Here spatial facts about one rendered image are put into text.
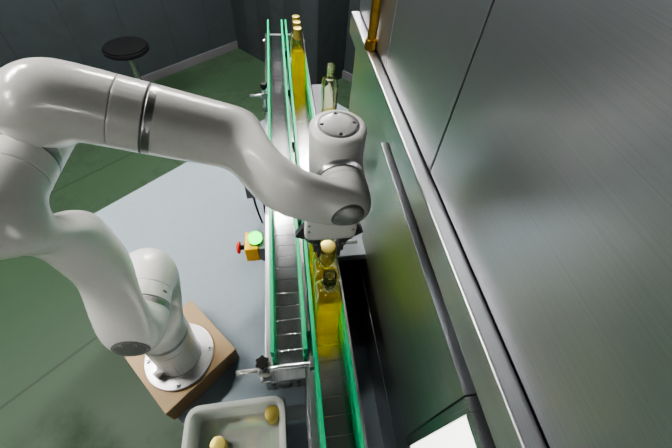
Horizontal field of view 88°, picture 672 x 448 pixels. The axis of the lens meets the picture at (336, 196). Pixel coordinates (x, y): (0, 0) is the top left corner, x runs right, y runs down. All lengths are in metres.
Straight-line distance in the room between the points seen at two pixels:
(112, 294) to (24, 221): 0.25
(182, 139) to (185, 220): 1.14
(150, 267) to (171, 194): 0.87
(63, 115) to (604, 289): 0.53
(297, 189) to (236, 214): 1.13
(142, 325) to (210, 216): 0.84
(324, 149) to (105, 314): 0.53
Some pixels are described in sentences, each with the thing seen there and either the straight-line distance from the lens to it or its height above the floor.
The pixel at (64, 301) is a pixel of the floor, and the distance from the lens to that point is 2.55.
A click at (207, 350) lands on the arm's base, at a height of 0.84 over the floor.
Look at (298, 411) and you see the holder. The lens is 1.04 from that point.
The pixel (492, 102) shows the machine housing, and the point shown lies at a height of 1.75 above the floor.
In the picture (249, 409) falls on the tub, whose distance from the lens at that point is 1.01.
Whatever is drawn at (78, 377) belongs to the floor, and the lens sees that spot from 2.31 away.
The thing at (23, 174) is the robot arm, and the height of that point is 1.61.
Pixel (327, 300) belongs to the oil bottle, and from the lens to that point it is 0.78.
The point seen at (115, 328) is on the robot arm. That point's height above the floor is 1.27.
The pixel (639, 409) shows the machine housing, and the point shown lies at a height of 1.70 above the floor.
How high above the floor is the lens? 1.95
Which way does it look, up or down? 49 degrees down
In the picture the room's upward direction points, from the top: 5 degrees clockwise
